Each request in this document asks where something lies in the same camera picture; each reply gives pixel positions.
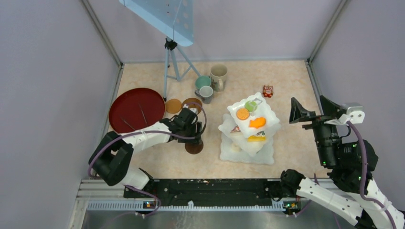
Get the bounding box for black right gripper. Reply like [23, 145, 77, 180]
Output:
[288, 94, 341, 166]

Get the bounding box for medium brown wooden coaster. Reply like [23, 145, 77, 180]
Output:
[181, 98, 202, 114]

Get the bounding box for dark brown wooden coaster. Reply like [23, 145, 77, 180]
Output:
[185, 141, 204, 155]

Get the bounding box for light wooden coaster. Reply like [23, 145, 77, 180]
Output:
[166, 99, 182, 114]

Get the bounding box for grey ceramic cup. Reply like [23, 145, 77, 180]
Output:
[194, 86, 213, 104]

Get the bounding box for white cream puff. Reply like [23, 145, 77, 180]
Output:
[231, 144, 241, 152]

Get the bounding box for teal ceramic cup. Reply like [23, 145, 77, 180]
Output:
[194, 76, 211, 90]

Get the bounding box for round beige biscuit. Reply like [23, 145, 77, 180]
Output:
[236, 107, 250, 120]

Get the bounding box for round green macaron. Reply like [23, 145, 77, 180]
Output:
[244, 100, 257, 113]

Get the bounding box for beige ceramic mug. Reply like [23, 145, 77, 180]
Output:
[210, 64, 228, 92]

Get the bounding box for orange fish-shaped cookie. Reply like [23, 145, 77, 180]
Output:
[249, 117, 266, 129]

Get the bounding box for yellow cheesecake slice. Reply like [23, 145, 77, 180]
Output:
[247, 131, 266, 142]

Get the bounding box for clear plastic tongs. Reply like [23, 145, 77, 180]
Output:
[119, 103, 149, 131]

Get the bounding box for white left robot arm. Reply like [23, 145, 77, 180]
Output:
[88, 108, 207, 197]

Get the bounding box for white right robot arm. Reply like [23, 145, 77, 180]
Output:
[280, 96, 405, 229]

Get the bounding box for white tiered serving stand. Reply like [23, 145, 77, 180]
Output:
[218, 92, 281, 165]

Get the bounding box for round red lacquer tray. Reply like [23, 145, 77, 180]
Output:
[108, 88, 166, 134]

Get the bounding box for blue tripod stand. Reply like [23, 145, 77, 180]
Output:
[164, 36, 201, 82]

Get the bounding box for blue perforated panel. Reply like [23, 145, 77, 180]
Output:
[120, 0, 194, 47]

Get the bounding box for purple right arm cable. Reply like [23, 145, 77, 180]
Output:
[346, 121, 398, 229]

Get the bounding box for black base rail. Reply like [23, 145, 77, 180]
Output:
[123, 178, 301, 208]

